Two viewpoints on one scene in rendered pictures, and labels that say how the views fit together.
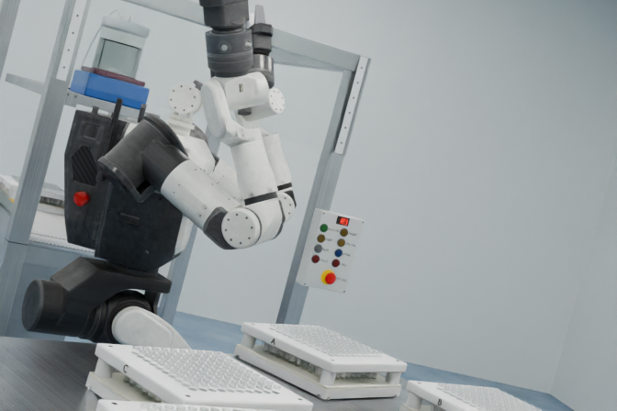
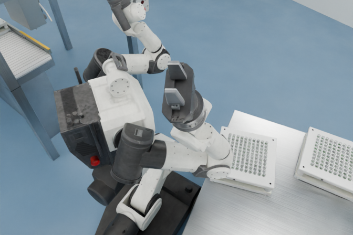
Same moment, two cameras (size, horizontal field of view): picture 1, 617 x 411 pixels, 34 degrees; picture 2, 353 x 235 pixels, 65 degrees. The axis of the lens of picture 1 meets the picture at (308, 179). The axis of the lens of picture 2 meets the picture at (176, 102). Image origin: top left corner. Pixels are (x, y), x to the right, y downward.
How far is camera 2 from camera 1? 174 cm
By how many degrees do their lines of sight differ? 50
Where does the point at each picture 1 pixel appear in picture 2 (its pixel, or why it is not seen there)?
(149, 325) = not seen: hidden behind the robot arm
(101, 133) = (85, 133)
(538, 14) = not seen: outside the picture
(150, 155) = (145, 163)
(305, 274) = not seen: hidden behind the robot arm
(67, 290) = (112, 189)
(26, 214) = (9, 77)
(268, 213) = (230, 159)
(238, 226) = (218, 174)
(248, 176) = (217, 154)
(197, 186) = (183, 163)
